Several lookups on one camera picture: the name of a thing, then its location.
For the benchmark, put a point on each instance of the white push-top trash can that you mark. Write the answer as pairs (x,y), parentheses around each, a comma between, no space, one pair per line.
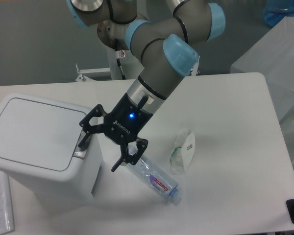
(39,148)

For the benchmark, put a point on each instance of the blue water jug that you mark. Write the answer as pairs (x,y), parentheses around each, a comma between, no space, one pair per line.
(275,10)

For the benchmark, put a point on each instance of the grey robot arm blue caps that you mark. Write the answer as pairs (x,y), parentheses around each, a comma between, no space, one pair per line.
(165,51)

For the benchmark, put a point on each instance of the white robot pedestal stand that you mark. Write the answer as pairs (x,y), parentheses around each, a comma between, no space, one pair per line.
(122,65)

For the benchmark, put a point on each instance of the white face mask in bag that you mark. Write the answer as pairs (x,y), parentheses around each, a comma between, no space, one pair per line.
(183,151)

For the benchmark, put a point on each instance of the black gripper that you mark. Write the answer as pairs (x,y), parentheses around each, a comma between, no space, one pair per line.
(122,126)

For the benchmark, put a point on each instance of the clear plastic water bottle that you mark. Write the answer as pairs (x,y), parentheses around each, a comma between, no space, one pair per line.
(157,179)

